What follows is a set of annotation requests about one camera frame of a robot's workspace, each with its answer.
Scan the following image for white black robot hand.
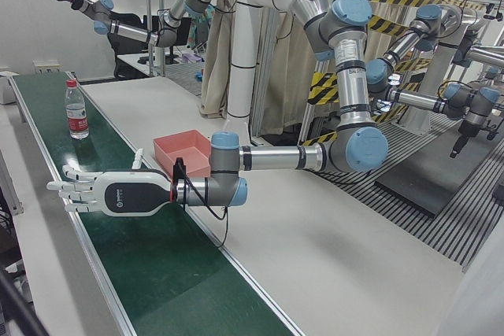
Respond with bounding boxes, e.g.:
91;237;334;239
46;148;174;217

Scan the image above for clear water bottle red cap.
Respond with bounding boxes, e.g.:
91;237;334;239
65;79;91;141

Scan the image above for pink plastic basket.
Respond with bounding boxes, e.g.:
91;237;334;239
152;128;214;178

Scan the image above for green conveyor belt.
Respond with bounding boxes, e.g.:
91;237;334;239
7;71;312;336

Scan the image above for black office chair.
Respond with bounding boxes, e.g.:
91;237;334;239
106;13;147;79

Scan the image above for black monitor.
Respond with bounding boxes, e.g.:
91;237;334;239
142;15;188;66

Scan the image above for teal patterned cloth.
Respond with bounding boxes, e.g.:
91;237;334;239
187;5;216;53

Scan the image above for beige curtain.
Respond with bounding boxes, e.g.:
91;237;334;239
200;1;317;141

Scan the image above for black floor platform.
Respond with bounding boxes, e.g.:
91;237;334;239
373;142;504;220

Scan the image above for black background gripper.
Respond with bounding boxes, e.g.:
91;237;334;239
450;117;480;161

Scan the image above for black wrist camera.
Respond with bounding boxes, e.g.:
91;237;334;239
172;157;187;205

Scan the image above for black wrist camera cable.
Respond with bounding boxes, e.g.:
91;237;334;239
180;170;234;247

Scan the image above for white background robot pedestal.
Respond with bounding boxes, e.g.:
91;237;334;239
405;5;504;137

